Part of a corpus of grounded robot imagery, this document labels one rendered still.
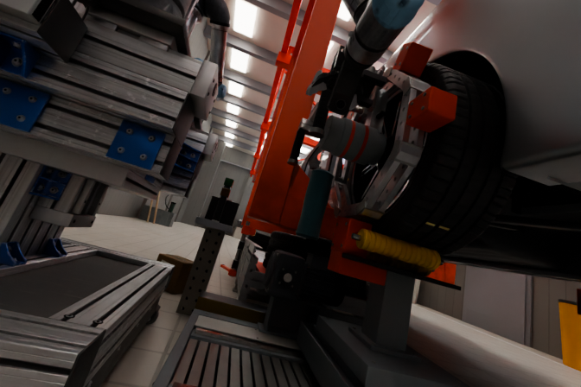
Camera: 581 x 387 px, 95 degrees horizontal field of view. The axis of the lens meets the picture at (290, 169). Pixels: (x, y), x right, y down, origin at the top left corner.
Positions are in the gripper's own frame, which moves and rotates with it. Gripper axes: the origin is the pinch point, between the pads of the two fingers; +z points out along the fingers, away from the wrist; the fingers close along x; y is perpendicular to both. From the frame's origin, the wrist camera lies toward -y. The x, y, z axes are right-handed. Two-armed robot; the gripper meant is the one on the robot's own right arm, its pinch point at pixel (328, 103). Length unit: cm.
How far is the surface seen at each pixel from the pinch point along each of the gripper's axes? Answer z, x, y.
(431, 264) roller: 7, -43, -34
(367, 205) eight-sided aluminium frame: 7.9, -20.4, -22.5
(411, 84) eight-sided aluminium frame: -5.3, -20.5, 11.3
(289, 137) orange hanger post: 69, 2, 15
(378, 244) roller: 6.9, -25.4, -32.7
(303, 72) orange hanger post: 69, 4, 57
